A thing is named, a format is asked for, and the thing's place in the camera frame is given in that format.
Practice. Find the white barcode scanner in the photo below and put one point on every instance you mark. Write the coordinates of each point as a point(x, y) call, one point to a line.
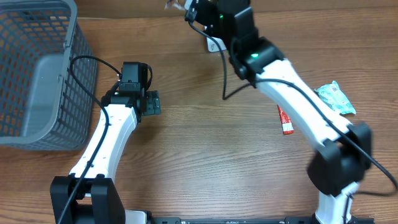
point(212, 46)

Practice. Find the beige snack pouch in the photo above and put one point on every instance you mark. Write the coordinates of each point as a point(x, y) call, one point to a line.
point(181, 5)

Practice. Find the red stick sachet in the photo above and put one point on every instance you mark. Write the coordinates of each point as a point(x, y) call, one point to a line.
point(287, 127)

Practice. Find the grey plastic mesh basket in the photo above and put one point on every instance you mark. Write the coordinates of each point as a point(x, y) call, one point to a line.
point(47, 76)

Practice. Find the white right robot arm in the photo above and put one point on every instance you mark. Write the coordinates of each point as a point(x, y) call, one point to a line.
point(342, 150)

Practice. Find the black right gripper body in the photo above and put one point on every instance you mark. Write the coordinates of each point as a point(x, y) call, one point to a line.
point(211, 21)

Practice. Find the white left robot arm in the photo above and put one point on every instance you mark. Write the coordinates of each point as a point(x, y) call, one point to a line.
point(88, 193)

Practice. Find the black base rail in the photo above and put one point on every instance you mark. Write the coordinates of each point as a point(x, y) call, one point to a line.
point(176, 220)

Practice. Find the teal wet wipes pack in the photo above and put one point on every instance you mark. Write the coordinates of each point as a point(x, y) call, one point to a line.
point(332, 96)

